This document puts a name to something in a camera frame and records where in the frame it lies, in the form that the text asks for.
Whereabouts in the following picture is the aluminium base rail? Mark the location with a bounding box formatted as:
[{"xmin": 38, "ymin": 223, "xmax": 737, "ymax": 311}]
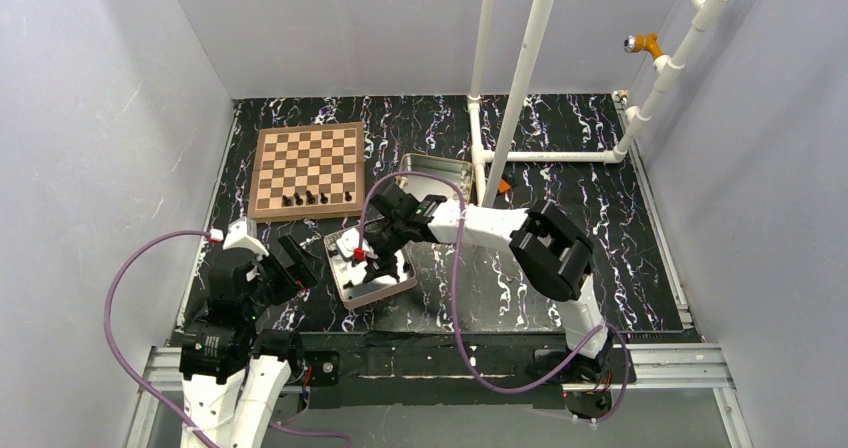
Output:
[{"xmin": 126, "ymin": 339, "xmax": 753, "ymax": 447}]

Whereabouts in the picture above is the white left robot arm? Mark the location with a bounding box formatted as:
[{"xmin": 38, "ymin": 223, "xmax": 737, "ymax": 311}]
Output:
[{"xmin": 179, "ymin": 235, "xmax": 317, "ymax": 447}]

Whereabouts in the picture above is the orange pipe clip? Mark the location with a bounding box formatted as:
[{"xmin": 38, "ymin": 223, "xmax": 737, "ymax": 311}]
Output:
[{"xmin": 623, "ymin": 33, "xmax": 665, "ymax": 60}]

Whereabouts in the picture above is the white PVC pipe frame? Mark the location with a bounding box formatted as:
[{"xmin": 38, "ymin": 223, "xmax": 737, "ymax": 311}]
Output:
[{"xmin": 466, "ymin": 0, "xmax": 730, "ymax": 206}]

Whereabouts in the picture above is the gold-rimmed tin tray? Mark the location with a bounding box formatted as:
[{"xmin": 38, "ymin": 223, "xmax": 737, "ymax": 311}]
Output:
[{"xmin": 395, "ymin": 153, "xmax": 474, "ymax": 202}]

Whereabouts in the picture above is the wooden chess board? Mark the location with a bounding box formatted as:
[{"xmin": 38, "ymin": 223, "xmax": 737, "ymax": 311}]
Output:
[{"xmin": 247, "ymin": 123, "xmax": 366, "ymax": 223}]

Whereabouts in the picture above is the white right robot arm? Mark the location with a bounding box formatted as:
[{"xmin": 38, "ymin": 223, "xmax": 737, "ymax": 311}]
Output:
[{"xmin": 347, "ymin": 182, "xmax": 609, "ymax": 359}]

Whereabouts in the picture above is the pink-rimmed silver tin tray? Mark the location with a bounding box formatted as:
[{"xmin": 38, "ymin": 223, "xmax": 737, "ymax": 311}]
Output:
[{"xmin": 323, "ymin": 228, "xmax": 417, "ymax": 310}]

